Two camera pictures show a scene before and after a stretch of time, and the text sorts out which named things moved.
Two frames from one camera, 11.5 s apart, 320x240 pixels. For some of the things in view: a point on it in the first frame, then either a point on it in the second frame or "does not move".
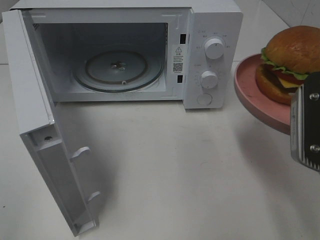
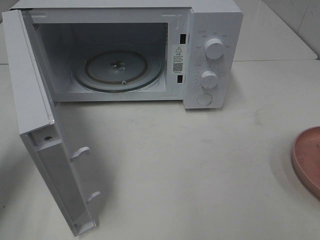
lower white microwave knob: (209, 79) does not move
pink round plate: (275, 115) -> (315, 189)
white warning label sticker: (178, 58) does not move
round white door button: (204, 99) does not move
